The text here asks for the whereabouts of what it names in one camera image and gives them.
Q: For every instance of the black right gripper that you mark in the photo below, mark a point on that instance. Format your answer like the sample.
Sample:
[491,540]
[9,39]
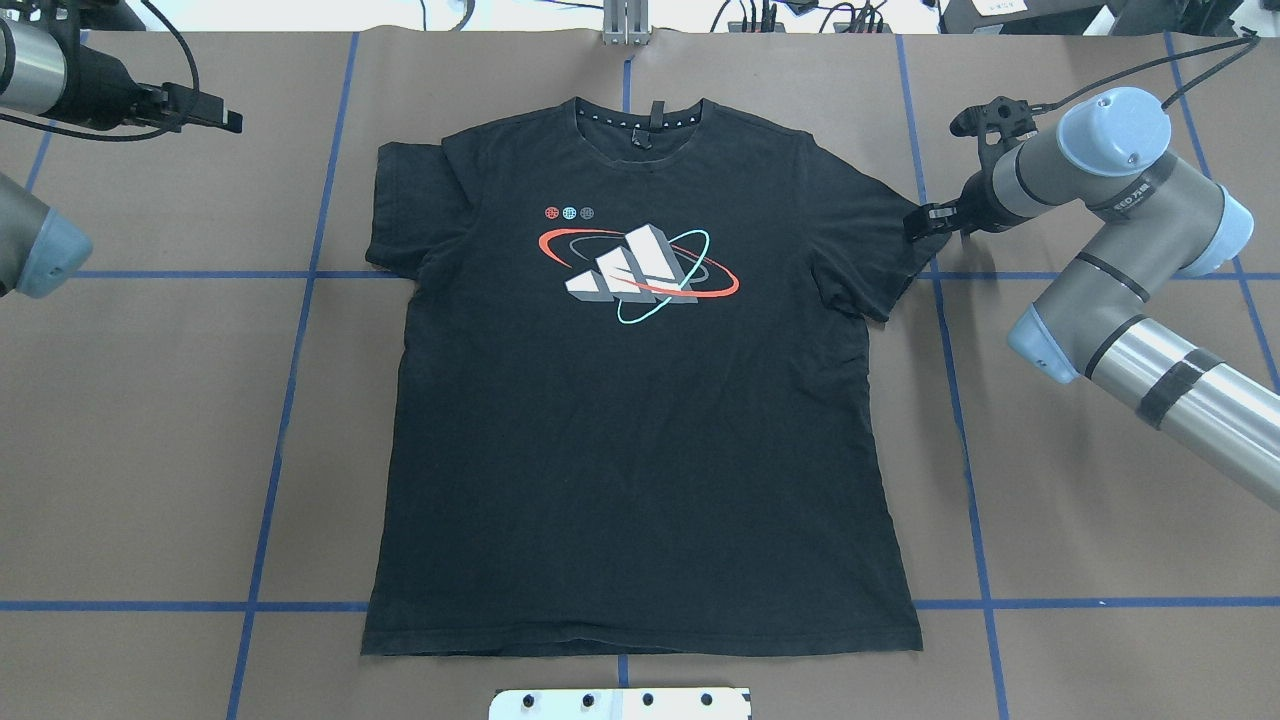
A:
[977,201]

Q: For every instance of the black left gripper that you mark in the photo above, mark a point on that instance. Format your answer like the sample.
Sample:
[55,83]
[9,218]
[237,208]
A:
[103,84]

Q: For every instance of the black printed t-shirt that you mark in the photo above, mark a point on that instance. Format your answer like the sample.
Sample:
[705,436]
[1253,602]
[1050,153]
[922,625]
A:
[633,405]

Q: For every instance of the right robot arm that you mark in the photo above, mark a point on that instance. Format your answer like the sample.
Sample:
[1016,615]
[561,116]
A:
[1161,219]

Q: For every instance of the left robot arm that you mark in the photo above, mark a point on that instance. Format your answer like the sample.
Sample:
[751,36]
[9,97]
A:
[53,83]

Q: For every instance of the grey aluminium post bracket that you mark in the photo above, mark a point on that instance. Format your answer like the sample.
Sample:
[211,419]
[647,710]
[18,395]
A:
[626,22]

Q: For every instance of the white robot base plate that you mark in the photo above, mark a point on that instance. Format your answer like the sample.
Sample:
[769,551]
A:
[623,703]

